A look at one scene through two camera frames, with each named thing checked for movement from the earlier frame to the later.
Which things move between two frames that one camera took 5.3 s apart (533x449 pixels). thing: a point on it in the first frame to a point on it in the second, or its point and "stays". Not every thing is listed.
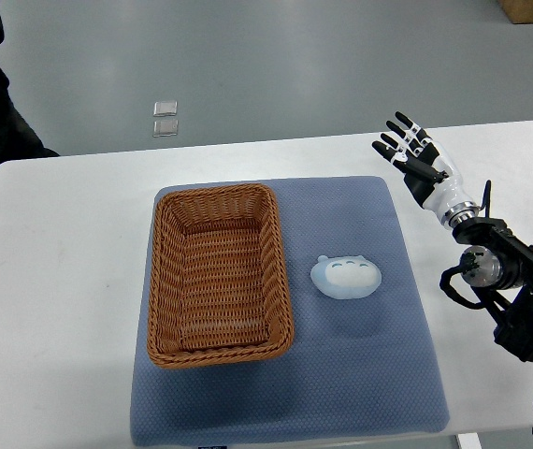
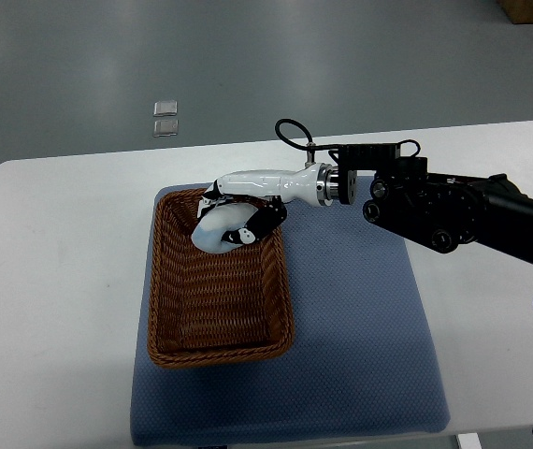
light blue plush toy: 345,277 to 214,223
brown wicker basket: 218,292 stays
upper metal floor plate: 165,108 stays
